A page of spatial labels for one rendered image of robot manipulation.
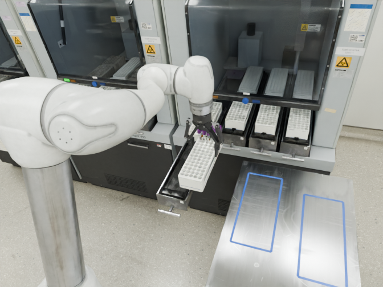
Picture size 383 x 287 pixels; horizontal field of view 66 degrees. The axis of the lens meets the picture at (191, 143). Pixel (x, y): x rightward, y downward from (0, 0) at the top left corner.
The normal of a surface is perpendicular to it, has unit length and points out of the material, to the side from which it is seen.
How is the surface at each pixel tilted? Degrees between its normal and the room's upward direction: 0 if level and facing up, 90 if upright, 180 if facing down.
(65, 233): 82
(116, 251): 0
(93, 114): 44
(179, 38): 90
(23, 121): 68
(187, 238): 0
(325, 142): 90
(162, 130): 0
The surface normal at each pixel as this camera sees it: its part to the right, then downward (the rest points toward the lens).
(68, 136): -0.21, 0.34
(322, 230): -0.08, -0.75
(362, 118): -0.33, 0.64
